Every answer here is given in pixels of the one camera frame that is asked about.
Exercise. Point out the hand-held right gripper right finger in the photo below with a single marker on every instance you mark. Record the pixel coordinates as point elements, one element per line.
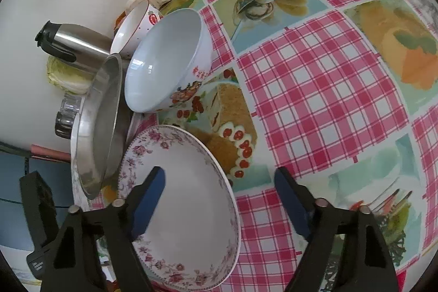
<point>291,206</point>

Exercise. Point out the pink checkered tablecloth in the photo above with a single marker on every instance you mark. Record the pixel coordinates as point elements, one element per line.
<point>308,90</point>

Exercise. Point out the black box device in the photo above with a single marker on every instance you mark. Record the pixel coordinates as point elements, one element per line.
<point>37,210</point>

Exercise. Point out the small white strawberry bowl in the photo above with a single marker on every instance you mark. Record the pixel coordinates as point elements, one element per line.
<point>131,28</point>

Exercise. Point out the glass jar with dark lid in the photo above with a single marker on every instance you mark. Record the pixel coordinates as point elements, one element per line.
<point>63,126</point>

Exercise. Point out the stainless steel thermos jug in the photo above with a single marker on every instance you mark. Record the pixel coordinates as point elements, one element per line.
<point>82,49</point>

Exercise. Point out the floral rim white plate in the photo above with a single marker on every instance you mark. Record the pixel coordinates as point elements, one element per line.
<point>191,210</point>

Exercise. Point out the large white floral bowl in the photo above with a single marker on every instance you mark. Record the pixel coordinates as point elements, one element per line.
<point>164,62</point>

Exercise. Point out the orange snack packet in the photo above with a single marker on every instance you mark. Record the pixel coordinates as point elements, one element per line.
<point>119,20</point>

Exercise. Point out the round metal pan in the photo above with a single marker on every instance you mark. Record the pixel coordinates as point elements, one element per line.
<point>99,134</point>

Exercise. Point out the pink bar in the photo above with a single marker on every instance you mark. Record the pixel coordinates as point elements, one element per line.
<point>51,152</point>

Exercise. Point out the clear glass jar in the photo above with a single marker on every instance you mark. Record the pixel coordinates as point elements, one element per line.
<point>72,104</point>

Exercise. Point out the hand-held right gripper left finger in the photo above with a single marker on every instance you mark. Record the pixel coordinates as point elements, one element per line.
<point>150,206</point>

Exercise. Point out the napa cabbage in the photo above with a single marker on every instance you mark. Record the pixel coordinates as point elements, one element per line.
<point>65,80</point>

